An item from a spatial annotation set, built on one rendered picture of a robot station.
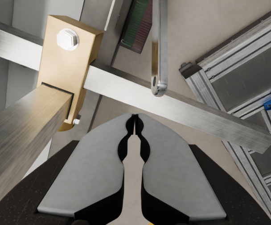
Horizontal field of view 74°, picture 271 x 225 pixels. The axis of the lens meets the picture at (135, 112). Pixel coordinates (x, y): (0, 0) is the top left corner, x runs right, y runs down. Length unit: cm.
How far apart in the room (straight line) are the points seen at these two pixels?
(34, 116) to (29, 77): 37
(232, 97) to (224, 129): 78
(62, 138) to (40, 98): 29
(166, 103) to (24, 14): 38
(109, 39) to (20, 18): 22
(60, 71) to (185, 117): 16
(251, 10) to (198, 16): 27
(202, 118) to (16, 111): 21
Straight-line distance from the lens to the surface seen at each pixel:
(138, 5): 36
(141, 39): 36
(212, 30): 114
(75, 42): 21
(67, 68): 22
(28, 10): 50
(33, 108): 19
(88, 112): 42
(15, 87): 57
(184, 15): 109
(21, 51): 25
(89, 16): 37
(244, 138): 29
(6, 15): 51
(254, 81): 106
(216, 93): 100
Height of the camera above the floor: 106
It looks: 63 degrees down
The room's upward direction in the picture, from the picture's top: 178 degrees counter-clockwise
